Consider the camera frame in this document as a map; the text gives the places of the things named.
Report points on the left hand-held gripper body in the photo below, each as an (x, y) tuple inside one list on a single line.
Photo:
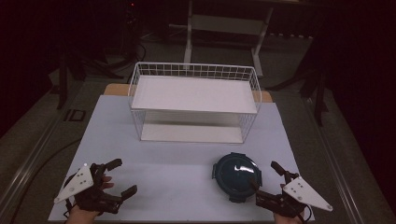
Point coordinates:
[(77, 183)]

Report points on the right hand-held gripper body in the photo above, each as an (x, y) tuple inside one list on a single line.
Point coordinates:
[(303, 193)]

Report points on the dark teal round lidded container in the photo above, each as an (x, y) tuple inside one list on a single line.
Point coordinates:
[(233, 177)]

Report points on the person's right hand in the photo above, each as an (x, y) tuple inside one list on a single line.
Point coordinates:
[(287, 220)]

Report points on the person's left hand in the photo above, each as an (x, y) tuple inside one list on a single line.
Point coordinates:
[(81, 217)]

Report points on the pale blue table sheet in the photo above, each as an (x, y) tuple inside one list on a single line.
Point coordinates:
[(174, 180)]

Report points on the black rectangular floor plate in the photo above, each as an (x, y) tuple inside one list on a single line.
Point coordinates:
[(74, 115)]

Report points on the black tripod stand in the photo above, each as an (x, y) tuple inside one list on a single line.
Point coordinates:
[(319, 93)]

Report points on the black metal stand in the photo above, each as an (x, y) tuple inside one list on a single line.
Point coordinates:
[(63, 81)]

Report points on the metal floor rail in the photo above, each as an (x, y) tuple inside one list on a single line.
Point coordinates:
[(336, 168), (29, 161)]

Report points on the white metal stand frame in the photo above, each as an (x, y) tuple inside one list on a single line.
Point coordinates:
[(188, 46)]

